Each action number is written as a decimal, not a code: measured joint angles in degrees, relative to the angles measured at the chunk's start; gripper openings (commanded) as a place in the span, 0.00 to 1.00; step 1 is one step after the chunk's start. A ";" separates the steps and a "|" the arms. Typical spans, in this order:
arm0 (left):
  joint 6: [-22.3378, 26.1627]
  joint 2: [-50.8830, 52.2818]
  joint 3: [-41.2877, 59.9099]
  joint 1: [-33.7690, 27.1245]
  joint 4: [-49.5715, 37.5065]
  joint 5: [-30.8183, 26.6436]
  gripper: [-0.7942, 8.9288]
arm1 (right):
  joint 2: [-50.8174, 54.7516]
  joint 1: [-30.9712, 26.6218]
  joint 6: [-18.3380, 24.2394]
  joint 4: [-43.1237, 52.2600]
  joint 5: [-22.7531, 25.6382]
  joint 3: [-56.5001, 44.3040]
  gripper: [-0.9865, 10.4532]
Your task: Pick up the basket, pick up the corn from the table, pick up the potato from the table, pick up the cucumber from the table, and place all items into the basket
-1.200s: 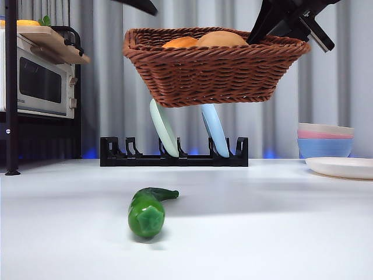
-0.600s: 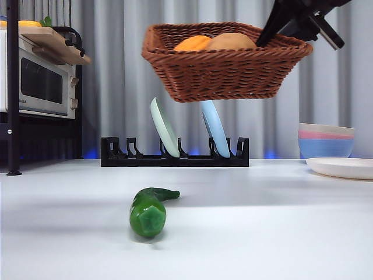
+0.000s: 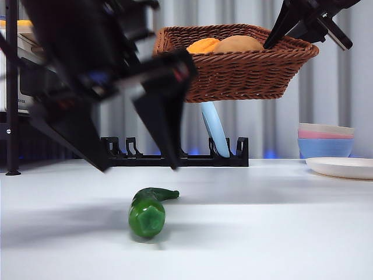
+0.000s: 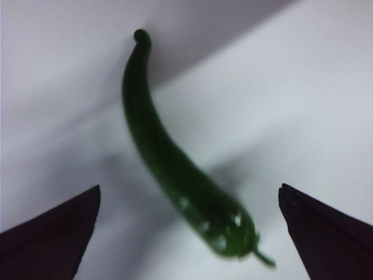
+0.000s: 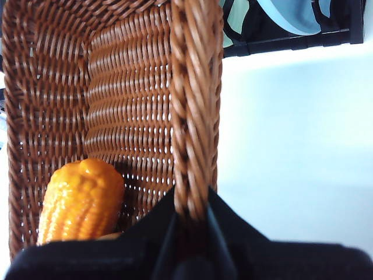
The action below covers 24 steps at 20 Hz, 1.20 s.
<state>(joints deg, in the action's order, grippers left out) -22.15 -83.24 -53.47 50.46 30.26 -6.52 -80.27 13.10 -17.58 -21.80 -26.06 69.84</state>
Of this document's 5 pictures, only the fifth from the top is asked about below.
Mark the pale green plate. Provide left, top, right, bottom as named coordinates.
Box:
left=223, top=0, right=249, bottom=48

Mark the orange plastic corn cob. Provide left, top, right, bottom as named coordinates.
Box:
left=36, top=157, right=126, bottom=246

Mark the black dish rack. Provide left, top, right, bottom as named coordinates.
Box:
left=223, top=0, right=367, bottom=58

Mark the pale blue plate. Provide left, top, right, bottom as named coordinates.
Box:
left=256, top=0, right=333, bottom=36

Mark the tan round potato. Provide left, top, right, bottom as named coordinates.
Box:
left=97, top=232, right=123, bottom=241

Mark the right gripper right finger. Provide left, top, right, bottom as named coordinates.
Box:
left=207, top=186, right=373, bottom=280

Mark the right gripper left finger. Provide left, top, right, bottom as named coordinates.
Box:
left=4, top=186, right=178, bottom=280

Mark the brown wicker basket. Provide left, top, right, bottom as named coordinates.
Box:
left=1, top=0, right=224, bottom=260

